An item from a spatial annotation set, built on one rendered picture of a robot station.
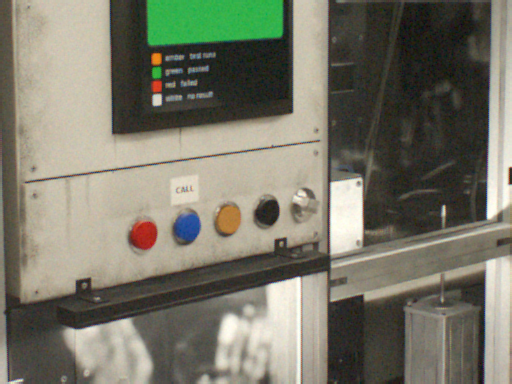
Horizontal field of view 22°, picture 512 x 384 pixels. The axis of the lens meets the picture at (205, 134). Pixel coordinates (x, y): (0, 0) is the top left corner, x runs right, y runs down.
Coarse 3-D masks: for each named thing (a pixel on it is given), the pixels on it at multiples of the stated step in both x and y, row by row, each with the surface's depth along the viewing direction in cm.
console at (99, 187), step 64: (0, 0) 128; (64, 0) 127; (128, 0) 131; (320, 0) 151; (0, 64) 129; (64, 64) 128; (128, 64) 131; (320, 64) 152; (0, 128) 130; (64, 128) 129; (128, 128) 132; (192, 128) 140; (256, 128) 146; (320, 128) 153; (64, 192) 129; (128, 192) 135; (192, 192) 140; (256, 192) 147; (320, 192) 154; (64, 256) 130; (128, 256) 135; (192, 256) 141
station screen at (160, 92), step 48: (144, 0) 131; (288, 0) 144; (144, 48) 131; (192, 48) 135; (240, 48) 140; (288, 48) 145; (144, 96) 132; (192, 96) 136; (240, 96) 141; (288, 96) 145
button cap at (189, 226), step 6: (186, 216) 139; (192, 216) 139; (180, 222) 139; (186, 222) 139; (192, 222) 139; (198, 222) 140; (180, 228) 139; (186, 228) 139; (192, 228) 140; (198, 228) 140; (180, 234) 139; (186, 234) 139; (192, 234) 140; (198, 234) 140; (186, 240) 139
